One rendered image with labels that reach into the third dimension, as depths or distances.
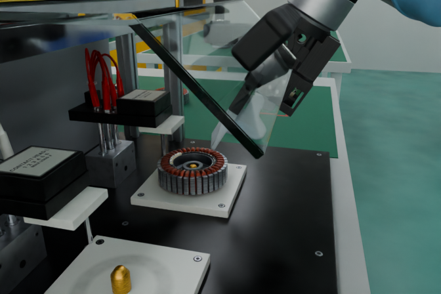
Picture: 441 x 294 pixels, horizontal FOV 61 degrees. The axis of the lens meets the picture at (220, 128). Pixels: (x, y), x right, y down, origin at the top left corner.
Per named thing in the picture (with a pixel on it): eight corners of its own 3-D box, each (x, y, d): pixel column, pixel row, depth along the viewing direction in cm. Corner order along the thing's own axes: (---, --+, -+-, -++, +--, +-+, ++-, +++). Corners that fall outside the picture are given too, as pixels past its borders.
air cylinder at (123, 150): (136, 168, 67) (134, 140, 65) (116, 188, 60) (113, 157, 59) (111, 165, 68) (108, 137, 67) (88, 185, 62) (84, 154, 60)
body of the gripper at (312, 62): (287, 121, 50) (343, 44, 45) (233, 86, 50) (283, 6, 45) (291, 105, 57) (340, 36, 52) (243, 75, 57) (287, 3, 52)
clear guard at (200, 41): (295, 61, 38) (300, -1, 36) (263, 160, 16) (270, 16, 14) (22, 49, 45) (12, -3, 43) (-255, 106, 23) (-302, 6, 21)
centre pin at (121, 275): (134, 283, 39) (132, 262, 39) (126, 297, 38) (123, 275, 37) (117, 280, 40) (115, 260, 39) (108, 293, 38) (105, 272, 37)
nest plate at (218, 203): (246, 171, 66) (247, 165, 66) (228, 218, 53) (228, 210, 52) (167, 162, 70) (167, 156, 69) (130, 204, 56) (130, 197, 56)
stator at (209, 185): (235, 168, 64) (235, 149, 63) (216, 202, 54) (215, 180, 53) (174, 161, 67) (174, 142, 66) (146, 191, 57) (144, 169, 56)
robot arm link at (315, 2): (302, -29, 43) (304, -27, 51) (280, 6, 45) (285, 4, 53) (357, 6, 43) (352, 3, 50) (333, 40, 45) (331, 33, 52)
